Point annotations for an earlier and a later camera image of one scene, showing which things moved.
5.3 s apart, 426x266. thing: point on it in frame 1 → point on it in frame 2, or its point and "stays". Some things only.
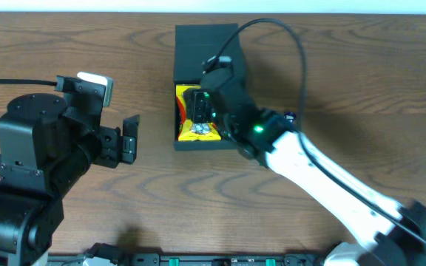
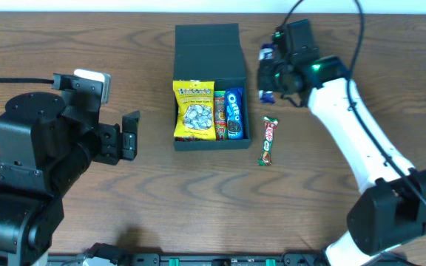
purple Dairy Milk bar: (290, 115) → (265, 53)
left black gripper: (110, 144) stays
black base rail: (197, 259) stays
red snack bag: (182, 116) → (194, 139)
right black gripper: (201, 107) → (268, 76)
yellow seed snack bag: (195, 131) stays
